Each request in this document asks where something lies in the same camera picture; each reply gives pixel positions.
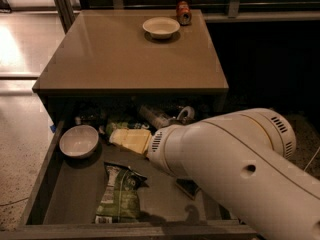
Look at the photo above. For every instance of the green jalapeno chip bag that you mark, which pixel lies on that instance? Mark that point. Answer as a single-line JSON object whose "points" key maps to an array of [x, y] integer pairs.
{"points": [[120, 202]]}

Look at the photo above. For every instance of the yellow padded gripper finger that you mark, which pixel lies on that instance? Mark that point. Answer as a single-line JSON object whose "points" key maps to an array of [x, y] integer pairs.
{"points": [[135, 140]]}

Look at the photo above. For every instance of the green snack bag white logo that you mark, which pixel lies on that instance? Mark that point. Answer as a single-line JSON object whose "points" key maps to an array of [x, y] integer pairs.
{"points": [[124, 122]]}

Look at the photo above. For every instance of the blue yellow sponge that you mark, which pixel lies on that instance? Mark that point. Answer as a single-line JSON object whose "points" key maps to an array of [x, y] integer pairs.
{"points": [[188, 187]]}

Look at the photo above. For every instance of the open grey top drawer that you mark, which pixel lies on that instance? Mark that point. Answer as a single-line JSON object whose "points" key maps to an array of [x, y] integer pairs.
{"points": [[66, 193]]}

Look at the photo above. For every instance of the white bowl in drawer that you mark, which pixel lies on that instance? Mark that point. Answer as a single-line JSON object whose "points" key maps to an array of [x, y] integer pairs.
{"points": [[79, 141]]}

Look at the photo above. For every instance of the dark crumpled bag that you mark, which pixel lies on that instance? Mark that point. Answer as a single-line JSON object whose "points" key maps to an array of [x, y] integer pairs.
{"points": [[88, 113]]}

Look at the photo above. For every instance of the white bowl on counter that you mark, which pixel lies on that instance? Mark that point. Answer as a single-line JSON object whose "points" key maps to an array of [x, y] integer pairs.
{"points": [[161, 27]]}

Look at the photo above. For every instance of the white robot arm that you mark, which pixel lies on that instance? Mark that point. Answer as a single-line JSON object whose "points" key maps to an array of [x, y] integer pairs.
{"points": [[240, 159]]}

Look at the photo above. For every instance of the clear plastic water bottle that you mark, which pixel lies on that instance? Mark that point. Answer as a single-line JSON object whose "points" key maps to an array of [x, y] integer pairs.
{"points": [[156, 117]]}

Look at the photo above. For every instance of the orange soda can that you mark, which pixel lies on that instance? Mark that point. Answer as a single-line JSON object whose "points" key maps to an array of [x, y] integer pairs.
{"points": [[183, 13]]}

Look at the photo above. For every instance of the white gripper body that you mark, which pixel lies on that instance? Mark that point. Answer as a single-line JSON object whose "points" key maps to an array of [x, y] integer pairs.
{"points": [[164, 148]]}

